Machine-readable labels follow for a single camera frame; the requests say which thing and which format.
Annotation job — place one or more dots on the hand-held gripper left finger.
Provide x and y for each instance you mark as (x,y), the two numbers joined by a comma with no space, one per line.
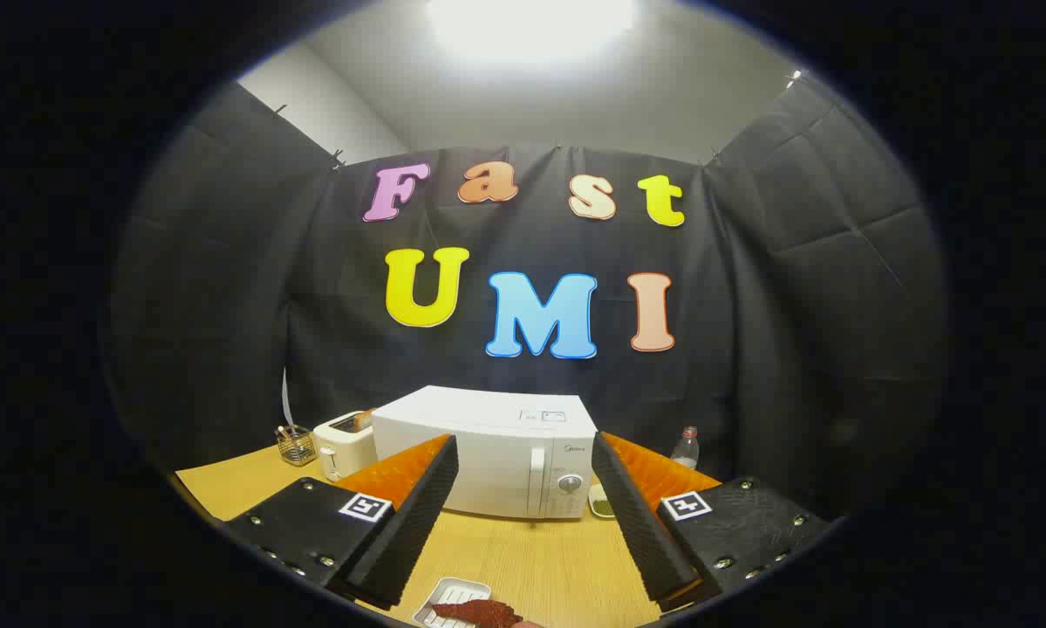
(409,532)

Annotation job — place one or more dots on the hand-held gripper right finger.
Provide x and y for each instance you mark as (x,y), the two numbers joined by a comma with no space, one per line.
(640,532)

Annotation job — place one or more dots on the reddish brown meat slice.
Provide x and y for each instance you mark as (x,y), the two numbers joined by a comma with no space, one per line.
(483,613)

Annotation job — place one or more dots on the white toaster oven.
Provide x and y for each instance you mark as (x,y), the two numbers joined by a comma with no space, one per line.
(496,436)

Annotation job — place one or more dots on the white pop-up toaster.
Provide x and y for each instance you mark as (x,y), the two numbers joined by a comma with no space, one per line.
(344,449)

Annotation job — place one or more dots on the white divided dish with beans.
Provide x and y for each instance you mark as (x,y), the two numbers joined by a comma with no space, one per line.
(602,501)

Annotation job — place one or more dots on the small white slotted tray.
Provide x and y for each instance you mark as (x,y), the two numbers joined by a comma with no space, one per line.
(453,591)

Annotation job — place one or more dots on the clear plastic bottle red cap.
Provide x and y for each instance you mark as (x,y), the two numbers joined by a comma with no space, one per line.
(686,449)

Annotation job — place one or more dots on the toast slice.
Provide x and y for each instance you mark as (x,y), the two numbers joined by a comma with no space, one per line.
(364,419)

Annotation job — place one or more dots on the wooden utensil stick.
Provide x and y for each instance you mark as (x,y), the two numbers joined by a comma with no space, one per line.
(289,430)

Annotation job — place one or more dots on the bright ceiling light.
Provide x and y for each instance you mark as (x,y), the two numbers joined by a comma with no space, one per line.
(531,26)

